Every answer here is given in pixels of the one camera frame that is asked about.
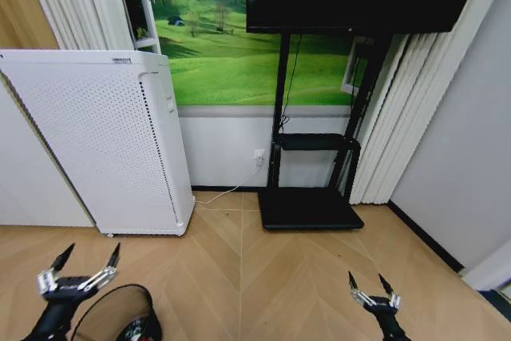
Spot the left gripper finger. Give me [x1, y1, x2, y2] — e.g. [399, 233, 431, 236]
[77, 243, 121, 292]
[37, 243, 76, 296]

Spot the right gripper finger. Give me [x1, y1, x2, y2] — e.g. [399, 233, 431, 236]
[348, 271, 372, 307]
[378, 273, 402, 308]

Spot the black round trash bin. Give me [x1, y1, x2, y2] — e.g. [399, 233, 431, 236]
[73, 284, 164, 341]

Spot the black television floor stand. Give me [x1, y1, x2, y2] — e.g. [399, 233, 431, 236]
[257, 31, 394, 232]

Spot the red white printed wrapper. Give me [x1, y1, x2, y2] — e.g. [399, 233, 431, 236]
[122, 316, 149, 341]

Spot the white perforated air purifier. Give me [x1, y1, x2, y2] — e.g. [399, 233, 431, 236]
[0, 48, 196, 237]

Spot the white pleated curtain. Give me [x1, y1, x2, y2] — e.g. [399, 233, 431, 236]
[22, 0, 133, 51]
[348, 0, 511, 205]

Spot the green meadow landscape mural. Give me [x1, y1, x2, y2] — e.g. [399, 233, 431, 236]
[114, 0, 370, 107]

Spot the white door frame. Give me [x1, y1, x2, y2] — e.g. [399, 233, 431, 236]
[462, 243, 511, 291]

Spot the white power cable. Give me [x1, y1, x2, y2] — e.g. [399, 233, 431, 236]
[192, 163, 263, 205]

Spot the white window frame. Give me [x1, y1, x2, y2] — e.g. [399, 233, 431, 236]
[340, 37, 369, 95]
[117, 0, 161, 54]

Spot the thin black hanging cable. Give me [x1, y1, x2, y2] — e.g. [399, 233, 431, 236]
[277, 33, 303, 134]

